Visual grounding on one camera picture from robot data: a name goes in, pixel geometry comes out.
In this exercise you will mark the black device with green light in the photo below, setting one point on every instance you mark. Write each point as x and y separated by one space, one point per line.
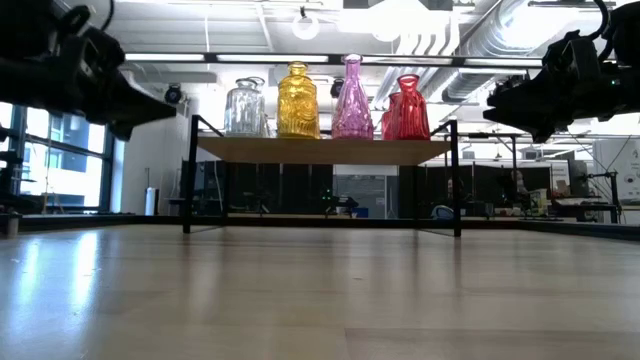
340 202

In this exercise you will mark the wide yellow glass vase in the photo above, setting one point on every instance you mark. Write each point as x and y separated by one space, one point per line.
298 102

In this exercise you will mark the white cylinder canister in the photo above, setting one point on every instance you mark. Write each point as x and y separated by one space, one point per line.
150 201

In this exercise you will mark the long ceiling light strip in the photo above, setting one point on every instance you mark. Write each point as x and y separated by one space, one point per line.
410 60
165 57
505 63
272 58

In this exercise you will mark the squat red glass vase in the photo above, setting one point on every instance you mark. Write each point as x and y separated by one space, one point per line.
410 110

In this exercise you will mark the white background cabinet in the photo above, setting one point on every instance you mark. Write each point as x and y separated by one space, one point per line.
620 170

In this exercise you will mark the black wall-mounted speaker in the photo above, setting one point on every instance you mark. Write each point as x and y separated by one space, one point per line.
173 94

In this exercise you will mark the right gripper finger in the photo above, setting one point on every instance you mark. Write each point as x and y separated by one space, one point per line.
520 107
541 132

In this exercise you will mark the small clear glass vase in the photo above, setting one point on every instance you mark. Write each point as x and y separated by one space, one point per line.
266 117

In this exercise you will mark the black background workbench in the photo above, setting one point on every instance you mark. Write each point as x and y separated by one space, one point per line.
500 200

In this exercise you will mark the wooden shelf with black frame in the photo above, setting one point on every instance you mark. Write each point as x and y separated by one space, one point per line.
325 150

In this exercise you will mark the large bright window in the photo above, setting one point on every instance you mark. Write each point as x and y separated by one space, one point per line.
65 165

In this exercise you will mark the round white ceiling fixture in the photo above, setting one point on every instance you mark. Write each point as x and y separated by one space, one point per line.
306 26

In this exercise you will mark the black hanging spotlight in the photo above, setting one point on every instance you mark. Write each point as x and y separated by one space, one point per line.
337 88

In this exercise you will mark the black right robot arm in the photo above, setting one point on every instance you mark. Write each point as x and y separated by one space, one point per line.
625 30

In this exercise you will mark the white and blue round object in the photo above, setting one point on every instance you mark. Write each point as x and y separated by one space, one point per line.
442 213

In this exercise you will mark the clear ribbed glass bottle vase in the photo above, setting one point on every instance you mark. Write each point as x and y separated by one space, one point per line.
243 107

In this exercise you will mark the black aluminium table frame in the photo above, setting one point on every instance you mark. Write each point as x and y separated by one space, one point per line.
575 227

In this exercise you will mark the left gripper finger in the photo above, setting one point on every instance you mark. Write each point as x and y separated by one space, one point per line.
122 131
140 107

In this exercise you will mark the silver ventilation duct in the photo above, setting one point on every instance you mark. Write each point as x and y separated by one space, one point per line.
495 35

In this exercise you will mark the pink ribbed flared vase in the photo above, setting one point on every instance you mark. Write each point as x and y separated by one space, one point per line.
352 102

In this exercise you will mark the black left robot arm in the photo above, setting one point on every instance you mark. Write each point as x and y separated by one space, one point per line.
25 25

